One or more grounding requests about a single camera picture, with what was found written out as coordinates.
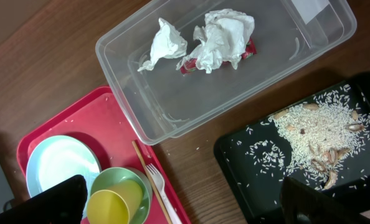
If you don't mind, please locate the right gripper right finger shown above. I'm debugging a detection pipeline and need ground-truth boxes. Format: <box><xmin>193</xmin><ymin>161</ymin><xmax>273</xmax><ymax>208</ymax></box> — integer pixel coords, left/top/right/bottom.
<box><xmin>280</xmin><ymin>177</ymin><xmax>370</xmax><ymax>224</ymax></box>

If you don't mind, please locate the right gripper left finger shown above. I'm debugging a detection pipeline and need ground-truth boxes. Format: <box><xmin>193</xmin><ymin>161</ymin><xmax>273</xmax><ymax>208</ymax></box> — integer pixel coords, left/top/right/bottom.
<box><xmin>0</xmin><ymin>175</ymin><xmax>88</xmax><ymax>224</ymax></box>

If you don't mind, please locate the yellow cup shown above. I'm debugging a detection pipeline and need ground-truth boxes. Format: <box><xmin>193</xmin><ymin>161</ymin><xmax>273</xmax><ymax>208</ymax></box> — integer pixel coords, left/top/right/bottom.
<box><xmin>87</xmin><ymin>180</ymin><xmax>143</xmax><ymax>224</ymax></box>

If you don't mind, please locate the food scraps and rice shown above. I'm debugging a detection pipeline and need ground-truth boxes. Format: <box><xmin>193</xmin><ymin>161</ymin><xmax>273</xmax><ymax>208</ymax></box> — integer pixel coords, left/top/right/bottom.
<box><xmin>236</xmin><ymin>83</ymin><xmax>370</xmax><ymax>191</ymax></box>

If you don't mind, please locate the red snack wrapper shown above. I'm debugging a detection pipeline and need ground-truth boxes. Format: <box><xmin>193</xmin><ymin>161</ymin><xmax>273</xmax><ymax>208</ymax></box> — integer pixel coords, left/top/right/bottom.
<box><xmin>179</xmin><ymin>37</ymin><xmax>257</xmax><ymax>74</ymax></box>

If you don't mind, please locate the white tissue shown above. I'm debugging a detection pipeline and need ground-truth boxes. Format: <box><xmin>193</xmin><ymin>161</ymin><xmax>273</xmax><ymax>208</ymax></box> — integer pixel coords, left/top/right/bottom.
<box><xmin>176</xmin><ymin>9</ymin><xmax>255</xmax><ymax>73</ymax></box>
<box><xmin>138</xmin><ymin>17</ymin><xmax>187</xmax><ymax>72</ymax></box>

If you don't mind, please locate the large light blue plate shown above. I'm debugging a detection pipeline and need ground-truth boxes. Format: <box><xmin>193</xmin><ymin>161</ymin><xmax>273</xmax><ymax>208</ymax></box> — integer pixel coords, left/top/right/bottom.
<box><xmin>26</xmin><ymin>134</ymin><xmax>102</xmax><ymax>218</ymax></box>

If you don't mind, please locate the green saucer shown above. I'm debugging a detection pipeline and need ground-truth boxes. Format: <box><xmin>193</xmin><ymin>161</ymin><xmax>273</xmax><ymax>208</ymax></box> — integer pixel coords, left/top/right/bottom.
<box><xmin>90</xmin><ymin>167</ymin><xmax>153</xmax><ymax>224</ymax></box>

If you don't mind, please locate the black plastic tray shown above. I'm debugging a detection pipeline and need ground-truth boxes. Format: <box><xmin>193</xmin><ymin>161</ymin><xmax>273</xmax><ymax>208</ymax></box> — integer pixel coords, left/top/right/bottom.
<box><xmin>214</xmin><ymin>72</ymin><xmax>370</xmax><ymax>223</ymax></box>

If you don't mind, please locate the red plastic tray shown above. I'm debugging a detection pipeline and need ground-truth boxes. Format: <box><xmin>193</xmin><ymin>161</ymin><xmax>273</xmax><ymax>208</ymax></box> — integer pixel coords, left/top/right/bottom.
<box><xmin>16</xmin><ymin>86</ymin><xmax>192</xmax><ymax>224</ymax></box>

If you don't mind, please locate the wooden chopstick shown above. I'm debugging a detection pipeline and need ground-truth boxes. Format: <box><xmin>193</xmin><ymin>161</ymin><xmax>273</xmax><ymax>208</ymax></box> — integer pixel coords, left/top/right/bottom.
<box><xmin>131</xmin><ymin>141</ymin><xmax>172</xmax><ymax>224</ymax></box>

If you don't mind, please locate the white plastic fork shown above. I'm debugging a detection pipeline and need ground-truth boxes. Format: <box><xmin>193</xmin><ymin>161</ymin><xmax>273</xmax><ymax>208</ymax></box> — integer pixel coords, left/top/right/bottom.
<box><xmin>146</xmin><ymin>164</ymin><xmax>182</xmax><ymax>224</ymax></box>

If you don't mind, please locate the clear plastic bin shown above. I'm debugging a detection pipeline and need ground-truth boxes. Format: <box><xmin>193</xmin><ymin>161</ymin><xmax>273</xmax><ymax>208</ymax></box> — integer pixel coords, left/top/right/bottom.
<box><xmin>95</xmin><ymin>0</ymin><xmax>357</xmax><ymax>145</ymax></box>

